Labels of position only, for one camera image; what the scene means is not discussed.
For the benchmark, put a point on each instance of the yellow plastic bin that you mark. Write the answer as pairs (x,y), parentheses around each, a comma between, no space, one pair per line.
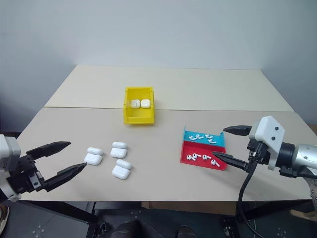
(138,117)

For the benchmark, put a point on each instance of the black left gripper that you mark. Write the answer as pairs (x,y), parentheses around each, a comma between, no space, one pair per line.
(22,173)

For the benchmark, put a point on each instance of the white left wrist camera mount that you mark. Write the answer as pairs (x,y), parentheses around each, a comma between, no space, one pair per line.
(7,148)

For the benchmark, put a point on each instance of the dark rounded shape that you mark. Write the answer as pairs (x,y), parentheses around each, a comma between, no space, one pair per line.
(186,231)
(128,229)

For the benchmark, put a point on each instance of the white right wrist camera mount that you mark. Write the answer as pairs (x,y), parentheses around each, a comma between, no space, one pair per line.
(268,131)

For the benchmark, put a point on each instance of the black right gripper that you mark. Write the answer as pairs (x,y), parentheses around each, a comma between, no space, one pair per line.
(257,155)

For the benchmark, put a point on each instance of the tan flat object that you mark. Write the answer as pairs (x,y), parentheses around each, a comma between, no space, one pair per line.
(303,214)

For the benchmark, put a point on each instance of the blue and red tray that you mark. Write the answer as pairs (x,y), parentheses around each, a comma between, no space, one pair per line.
(198,148)

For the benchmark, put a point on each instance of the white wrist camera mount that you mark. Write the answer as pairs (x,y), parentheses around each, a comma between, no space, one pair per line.
(7,148)
(268,131)

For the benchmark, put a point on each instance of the brown shoe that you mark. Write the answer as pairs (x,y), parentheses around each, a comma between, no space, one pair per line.
(3,218)

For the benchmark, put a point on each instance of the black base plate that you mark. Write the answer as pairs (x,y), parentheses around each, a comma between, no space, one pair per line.
(158,223)

